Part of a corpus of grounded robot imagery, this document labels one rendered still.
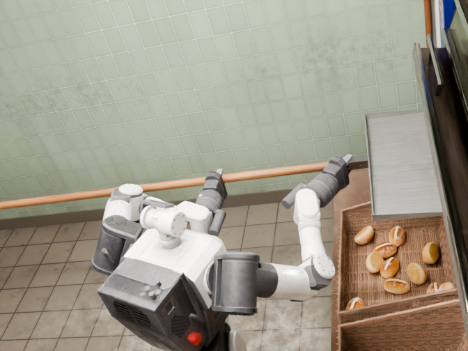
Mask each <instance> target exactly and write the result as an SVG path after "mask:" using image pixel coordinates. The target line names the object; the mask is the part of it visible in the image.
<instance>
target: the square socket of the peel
mask: <svg viewBox="0 0 468 351"><path fill-rule="evenodd" d="M364 168H368V155H359V156H353V158H352V159H351V160H350V162H349V163H348V165H347V169H348V170H354V169H364Z"/></svg>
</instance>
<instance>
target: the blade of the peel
mask: <svg viewBox="0 0 468 351"><path fill-rule="evenodd" d="M364 119H365V128H366V145H367V153H368V170H369V179H370V195H371V204H372V213H373V222H374V221H388V220H397V219H411V218H418V217H432V216H440V215H443V212H442V205H441V201H440V197H439V190H438V186H437V180H436V175H435V169H434V165H433V160H432V154H431V150H430V143H429V139H428V132H427V128H426V122H425V117H424V113H423V110H422V109H416V110H407V111H390V112H382V113H372V114H364Z"/></svg>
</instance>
